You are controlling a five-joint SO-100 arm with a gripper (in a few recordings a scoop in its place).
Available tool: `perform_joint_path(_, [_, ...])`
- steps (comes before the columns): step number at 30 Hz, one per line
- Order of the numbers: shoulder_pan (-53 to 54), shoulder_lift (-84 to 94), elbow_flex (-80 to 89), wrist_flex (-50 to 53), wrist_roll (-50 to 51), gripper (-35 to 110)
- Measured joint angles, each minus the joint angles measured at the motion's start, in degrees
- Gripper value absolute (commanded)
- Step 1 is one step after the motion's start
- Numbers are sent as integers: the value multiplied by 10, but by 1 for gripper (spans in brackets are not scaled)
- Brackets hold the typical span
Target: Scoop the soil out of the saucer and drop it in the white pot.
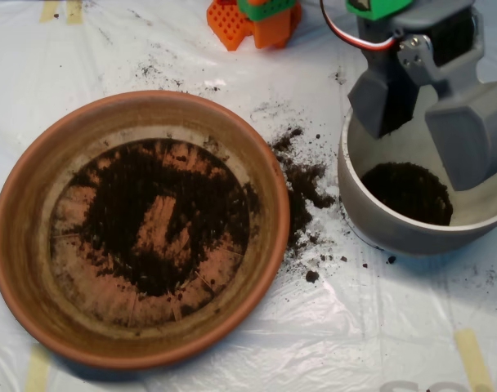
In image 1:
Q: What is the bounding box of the dark soil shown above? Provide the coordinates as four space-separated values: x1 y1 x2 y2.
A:
62 138 262 299
360 162 454 227

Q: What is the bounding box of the white ceramic pot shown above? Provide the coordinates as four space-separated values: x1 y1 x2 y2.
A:
337 79 497 256

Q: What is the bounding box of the spilled soil pile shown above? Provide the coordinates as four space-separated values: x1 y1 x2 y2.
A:
271 126 338 250

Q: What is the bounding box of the terracotta plant saucer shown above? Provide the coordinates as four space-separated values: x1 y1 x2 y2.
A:
0 90 291 371

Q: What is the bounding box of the beige masking tape strip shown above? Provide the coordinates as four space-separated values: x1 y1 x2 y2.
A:
39 0 58 22
66 0 84 25
455 328 495 392
25 346 51 392
427 0 446 21

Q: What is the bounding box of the clear plastic cover sheet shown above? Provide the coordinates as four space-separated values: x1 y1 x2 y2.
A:
0 0 497 392

